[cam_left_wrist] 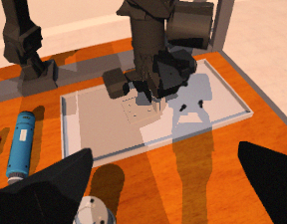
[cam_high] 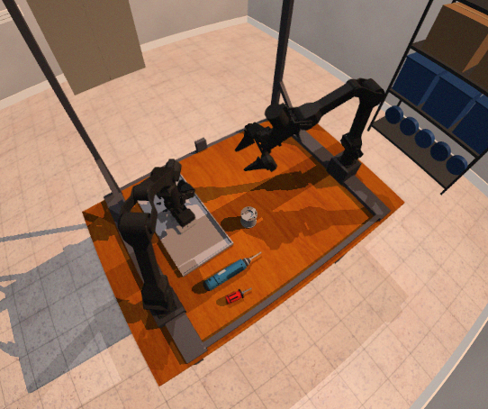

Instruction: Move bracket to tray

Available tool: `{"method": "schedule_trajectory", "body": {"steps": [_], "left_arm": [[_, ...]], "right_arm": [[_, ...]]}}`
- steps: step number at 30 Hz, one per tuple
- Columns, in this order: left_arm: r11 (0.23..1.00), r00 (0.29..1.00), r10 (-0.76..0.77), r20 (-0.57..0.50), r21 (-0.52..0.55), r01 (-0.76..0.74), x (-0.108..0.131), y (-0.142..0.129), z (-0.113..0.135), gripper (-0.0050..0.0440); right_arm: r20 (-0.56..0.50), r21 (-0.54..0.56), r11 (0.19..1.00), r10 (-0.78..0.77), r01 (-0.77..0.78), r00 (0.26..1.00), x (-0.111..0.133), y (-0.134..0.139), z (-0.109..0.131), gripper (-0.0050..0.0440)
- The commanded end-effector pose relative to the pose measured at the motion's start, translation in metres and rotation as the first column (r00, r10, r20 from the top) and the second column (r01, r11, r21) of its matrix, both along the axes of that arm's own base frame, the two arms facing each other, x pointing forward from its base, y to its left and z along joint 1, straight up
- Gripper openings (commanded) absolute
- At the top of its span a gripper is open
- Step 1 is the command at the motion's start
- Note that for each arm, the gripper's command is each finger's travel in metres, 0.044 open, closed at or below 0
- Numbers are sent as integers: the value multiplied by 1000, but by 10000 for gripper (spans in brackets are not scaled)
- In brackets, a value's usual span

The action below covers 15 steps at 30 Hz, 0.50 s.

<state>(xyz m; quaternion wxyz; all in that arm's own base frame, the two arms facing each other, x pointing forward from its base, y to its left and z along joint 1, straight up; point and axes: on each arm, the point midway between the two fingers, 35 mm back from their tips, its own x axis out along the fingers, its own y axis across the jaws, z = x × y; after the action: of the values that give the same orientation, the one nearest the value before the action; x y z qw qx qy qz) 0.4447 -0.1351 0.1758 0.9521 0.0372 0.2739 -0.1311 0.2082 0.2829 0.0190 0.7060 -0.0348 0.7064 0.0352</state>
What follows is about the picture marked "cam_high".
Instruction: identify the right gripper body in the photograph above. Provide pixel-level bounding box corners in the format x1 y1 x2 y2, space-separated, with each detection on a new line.
157 191 195 227

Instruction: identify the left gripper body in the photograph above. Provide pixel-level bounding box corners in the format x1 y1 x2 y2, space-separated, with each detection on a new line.
244 123 283 172

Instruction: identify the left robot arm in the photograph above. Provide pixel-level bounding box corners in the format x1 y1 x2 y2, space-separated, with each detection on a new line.
248 78 385 168

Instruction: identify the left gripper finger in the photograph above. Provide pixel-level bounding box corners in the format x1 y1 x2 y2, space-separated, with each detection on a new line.
235 130 255 151
244 156 269 171

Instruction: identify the grey cylindrical spool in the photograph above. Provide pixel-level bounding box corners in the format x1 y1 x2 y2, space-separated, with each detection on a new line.
240 206 258 228

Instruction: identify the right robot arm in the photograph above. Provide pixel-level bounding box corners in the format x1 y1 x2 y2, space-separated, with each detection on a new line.
117 159 195 319

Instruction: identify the blue cordless screwdriver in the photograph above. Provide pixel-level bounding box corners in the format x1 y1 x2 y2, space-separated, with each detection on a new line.
203 252 261 291

